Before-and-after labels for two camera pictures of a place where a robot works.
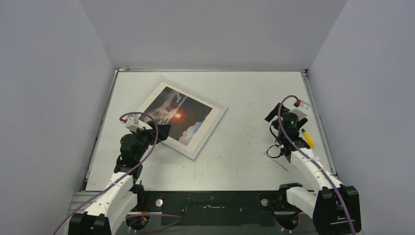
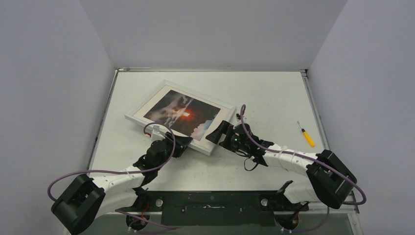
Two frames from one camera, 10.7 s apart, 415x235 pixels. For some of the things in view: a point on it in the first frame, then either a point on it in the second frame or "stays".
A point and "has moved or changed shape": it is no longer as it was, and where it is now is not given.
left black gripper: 150,132 -> 183,142
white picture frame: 192,149 has moved or changed shape
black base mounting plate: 219,208 stays
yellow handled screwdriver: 309,138 stays
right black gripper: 279,110 -> 225,132
